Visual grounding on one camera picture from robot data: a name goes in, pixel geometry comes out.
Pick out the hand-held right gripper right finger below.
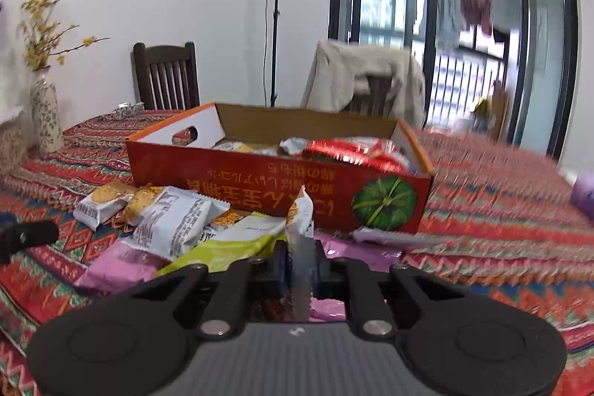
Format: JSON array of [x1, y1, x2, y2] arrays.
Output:
[[316, 240, 495, 338]]

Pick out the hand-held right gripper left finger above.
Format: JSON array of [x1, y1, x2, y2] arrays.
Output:
[[106, 240, 292, 339]]

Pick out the red cardboard box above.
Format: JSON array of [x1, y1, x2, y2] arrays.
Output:
[[126, 101, 434, 234]]

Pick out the red foil snack packet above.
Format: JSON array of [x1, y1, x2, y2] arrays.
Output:
[[301, 138, 412, 175]]

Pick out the white silver snack packet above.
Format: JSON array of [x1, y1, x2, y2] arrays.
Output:
[[278, 137, 313, 156]]

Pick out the green snack packet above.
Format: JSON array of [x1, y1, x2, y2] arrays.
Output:
[[158, 213, 288, 277]]

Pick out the white pink snack packet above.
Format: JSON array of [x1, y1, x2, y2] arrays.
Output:
[[351, 226, 446, 249]]

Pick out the floral patterned vase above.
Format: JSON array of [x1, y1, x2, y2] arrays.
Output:
[[30, 69, 66, 154]]

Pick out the wooden chair under jacket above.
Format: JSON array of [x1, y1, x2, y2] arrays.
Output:
[[346, 73, 396, 117]]

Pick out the yellow flower branches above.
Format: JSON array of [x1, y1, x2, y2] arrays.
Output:
[[19, 0, 111, 72]]

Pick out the beige jacket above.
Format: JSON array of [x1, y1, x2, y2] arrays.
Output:
[[301, 40, 427, 128]]

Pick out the dark wooden chair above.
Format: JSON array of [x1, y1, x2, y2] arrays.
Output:
[[131, 42, 200, 111]]

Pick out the yellow green bag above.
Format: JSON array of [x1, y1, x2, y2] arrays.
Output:
[[470, 96, 493, 119]]

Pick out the balcony railing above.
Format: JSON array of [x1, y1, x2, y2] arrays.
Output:
[[426, 48, 507, 128]]

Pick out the wooden board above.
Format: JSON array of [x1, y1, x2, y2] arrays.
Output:
[[489, 81, 512, 143]]

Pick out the studio light on stand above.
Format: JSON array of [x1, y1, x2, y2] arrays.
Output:
[[264, 0, 298, 109]]

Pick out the purple tissue pack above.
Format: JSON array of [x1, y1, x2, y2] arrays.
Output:
[[570, 172, 594, 221]]

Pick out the black framed sliding glass door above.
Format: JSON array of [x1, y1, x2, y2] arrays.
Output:
[[329, 0, 581, 166]]

